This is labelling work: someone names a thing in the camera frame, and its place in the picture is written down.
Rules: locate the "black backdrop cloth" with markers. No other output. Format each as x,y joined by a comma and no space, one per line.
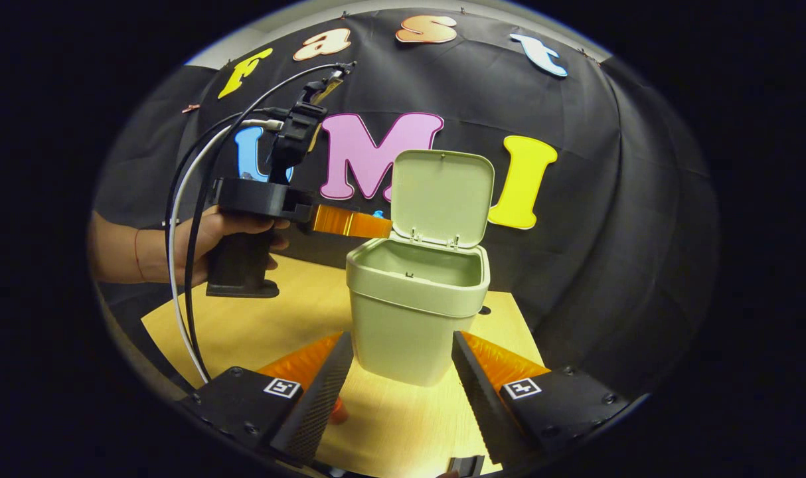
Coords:
609,199

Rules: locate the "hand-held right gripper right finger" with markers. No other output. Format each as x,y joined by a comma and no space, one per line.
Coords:
483,405

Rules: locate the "green desktop garbage bin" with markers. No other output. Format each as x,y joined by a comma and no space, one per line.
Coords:
409,318

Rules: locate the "wooden desktop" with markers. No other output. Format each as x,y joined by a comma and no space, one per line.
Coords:
277,332

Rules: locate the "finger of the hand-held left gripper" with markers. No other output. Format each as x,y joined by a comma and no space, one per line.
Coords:
350,222

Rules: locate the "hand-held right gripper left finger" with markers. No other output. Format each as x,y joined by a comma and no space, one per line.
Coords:
320,398

